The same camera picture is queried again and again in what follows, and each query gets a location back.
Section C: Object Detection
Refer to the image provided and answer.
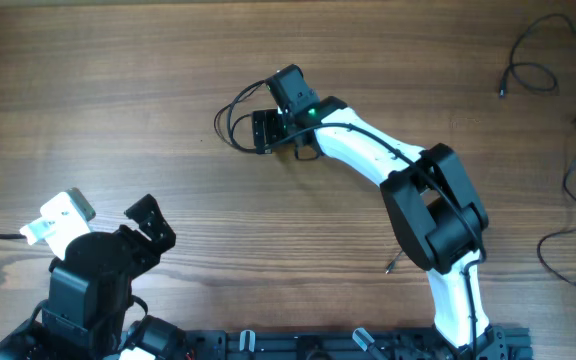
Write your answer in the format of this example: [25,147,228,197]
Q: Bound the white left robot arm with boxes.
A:
[0,188,190,359]

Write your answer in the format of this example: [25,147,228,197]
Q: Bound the long black cable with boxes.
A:
[497,12,576,288]

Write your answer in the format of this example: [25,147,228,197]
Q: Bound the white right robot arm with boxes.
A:
[252,65,489,356]

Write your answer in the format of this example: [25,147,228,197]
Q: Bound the black usb cable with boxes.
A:
[212,79,269,155]

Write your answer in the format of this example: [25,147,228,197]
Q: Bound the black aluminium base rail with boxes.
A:
[182,326,534,360]

